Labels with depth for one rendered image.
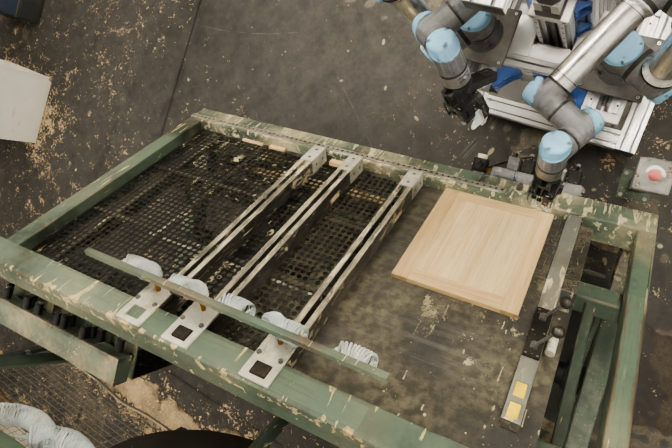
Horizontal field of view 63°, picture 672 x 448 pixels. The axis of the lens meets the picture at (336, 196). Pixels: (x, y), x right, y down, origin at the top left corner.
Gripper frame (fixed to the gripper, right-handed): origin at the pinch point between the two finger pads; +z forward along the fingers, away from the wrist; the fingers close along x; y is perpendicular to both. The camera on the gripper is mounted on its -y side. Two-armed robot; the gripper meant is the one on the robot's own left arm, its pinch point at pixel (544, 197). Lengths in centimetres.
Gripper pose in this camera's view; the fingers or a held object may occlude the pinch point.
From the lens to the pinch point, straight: 182.3
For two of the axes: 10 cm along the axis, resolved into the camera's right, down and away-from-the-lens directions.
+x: 8.4, 3.6, -4.1
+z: 2.2, 4.6, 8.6
